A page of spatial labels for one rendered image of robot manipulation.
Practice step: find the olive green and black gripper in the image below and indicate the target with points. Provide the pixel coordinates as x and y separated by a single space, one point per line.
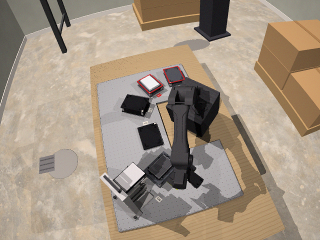
171 177

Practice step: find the black rectangular frame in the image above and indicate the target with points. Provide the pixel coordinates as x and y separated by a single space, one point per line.
150 136

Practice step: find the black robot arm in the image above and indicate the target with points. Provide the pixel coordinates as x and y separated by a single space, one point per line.
180 156

